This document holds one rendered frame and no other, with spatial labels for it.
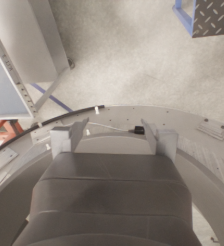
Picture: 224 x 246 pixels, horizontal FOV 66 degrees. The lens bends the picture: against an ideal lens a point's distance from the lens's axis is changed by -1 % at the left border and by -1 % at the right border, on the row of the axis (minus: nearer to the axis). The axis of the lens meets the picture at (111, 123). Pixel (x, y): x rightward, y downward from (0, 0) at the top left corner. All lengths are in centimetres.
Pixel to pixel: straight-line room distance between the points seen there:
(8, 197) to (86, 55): 106
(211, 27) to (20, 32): 96
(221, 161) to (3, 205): 81
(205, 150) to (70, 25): 114
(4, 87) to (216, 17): 89
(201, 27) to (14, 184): 88
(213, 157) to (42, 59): 105
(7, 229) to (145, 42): 127
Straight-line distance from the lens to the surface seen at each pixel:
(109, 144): 78
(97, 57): 141
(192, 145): 77
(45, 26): 132
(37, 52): 121
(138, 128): 80
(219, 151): 78
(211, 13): 72
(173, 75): 144
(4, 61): 84
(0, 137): 209
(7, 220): 85
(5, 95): 98
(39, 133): 97
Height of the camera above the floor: 128
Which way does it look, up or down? 48 degrees down
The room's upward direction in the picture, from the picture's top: 167 degrees counter-clockwise
